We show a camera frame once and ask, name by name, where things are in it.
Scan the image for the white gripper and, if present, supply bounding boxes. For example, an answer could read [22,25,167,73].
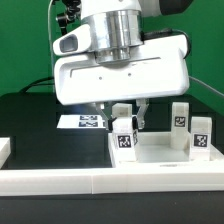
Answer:
[54,35,189,131]

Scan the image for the white square table top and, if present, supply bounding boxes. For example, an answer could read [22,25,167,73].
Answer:
[108,131,224,169]

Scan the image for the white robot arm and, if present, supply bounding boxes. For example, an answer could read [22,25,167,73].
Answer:
[53,0,193,129]

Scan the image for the white U-shaped obstacle fence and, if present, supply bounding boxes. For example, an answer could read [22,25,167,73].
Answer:
[0,137,224,196]

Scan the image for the white marker base plate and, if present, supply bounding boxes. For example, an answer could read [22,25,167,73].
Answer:
[57,114,106,129]

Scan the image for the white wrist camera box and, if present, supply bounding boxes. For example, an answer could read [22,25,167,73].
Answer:
[53,24,91,56]

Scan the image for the black cable bundle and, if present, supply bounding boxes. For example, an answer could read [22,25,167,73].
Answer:
[19,76,56,94]

